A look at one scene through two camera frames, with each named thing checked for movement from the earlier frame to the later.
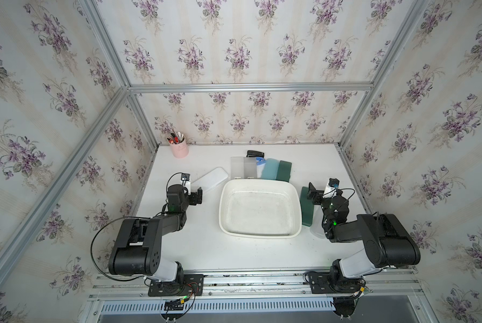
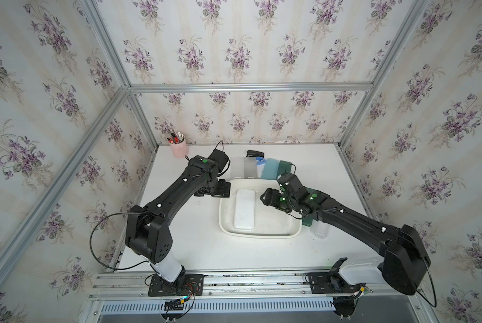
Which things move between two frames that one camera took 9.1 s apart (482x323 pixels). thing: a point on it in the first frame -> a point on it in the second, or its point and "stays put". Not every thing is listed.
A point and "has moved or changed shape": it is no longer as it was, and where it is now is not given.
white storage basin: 260,208 stays put
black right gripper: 312,192 -> 270,199
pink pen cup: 179,147 stays put
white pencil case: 210,179 has moved or changed shape
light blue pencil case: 270,168 stays put
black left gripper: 192,198 -> 223,191
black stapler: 254,153 stays put
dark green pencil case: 284,171 stays put
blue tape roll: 260,161 stays put
